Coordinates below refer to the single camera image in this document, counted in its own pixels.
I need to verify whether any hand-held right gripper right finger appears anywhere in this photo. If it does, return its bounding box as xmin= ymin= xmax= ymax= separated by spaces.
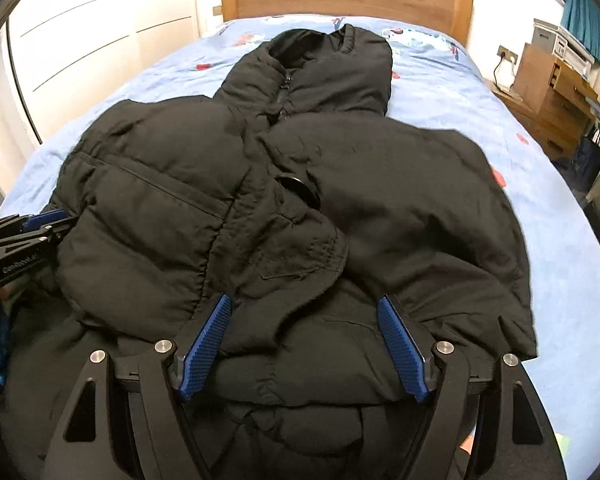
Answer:
xmin=376 ymin=293 xmax=569 ymax=480

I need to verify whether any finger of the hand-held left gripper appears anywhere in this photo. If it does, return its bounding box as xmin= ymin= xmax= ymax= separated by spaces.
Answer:
xmin=0 ymin=210 xmax=67 ymax=237
xmin=0 ymin=216 xmax=80 ymax=262

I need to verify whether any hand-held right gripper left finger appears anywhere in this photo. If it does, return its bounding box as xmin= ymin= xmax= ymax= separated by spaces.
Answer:
xmin=42 ymin=292 xmax=233 ymax=480

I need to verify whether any black puffer jacket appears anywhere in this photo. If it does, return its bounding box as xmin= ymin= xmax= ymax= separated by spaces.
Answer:
xmin=0 ymin=24 xmax=539 ymax=480

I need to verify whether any white wardrobe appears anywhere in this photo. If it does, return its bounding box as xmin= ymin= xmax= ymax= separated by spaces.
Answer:
xmin=7 ymin=0 xmax=224 ymax=147

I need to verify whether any blue printed blanket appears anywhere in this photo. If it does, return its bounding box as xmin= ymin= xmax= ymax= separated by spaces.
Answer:
xmin=0 ymin=15 xmax=600 ymax=480

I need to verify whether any wooden nightstand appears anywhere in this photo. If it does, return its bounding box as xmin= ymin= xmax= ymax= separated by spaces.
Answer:
xmin=491 ymin=79 xmax=583 ymax=160

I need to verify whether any dark bag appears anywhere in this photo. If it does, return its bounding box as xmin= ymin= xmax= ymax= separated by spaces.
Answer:
xmin=554 ymin=134 xmax=600 ymax=192

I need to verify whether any wooden drawer box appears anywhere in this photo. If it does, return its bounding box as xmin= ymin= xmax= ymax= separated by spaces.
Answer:
xmin=512 ymin=42 xmax=600 ymax=131

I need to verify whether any white storage box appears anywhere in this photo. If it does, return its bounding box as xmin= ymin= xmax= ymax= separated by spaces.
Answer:
xmin=532 ymin=18 xmax=594 ymax=65

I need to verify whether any teal curtain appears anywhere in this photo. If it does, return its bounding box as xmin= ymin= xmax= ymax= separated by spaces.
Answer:
xmin=561 ymin=0 xmax=600 ymax=62

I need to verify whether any black power cable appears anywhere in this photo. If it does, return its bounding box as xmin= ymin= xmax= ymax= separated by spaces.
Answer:
xmin=492 ymin=55 xmax=512 ymax=92

